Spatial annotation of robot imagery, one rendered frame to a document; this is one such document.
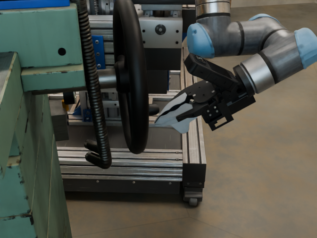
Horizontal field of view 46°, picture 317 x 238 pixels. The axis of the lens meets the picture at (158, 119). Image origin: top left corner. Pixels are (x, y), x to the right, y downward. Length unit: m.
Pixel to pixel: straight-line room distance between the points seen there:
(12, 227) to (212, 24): 0.54
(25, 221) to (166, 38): 0.77
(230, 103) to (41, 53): 0.40
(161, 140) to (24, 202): 1.08
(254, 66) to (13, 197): 0.50
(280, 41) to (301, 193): 1.05
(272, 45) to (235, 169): 1.07
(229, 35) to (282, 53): 0.12
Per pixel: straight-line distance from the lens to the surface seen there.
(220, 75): 0.74
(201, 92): 0.77
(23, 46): 0.61
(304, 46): 0.79
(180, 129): 0.79
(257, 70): 0.77
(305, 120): 2.28
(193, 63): 0.71
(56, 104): 1.04
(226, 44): 0.82
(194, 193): 1.54
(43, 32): 0.60
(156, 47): 1.20
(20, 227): 0.60
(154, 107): 0.79
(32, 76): 0.60
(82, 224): 1.54
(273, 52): 0.78
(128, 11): 0.61
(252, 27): 0.85
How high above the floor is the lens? 1.10
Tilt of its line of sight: 31 degrees down
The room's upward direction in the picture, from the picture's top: straight up
